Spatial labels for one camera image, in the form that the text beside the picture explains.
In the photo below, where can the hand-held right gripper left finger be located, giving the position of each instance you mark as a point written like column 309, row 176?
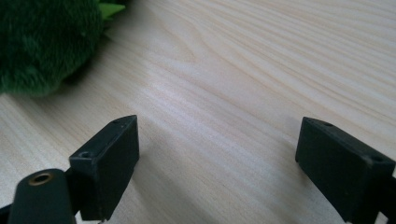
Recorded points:
column 106, row 168

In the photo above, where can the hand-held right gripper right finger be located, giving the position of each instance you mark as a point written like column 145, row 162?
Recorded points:
column 345, row 171

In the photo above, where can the dark green fuzzy cloth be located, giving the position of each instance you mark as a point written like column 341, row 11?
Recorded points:
column 43, row 43

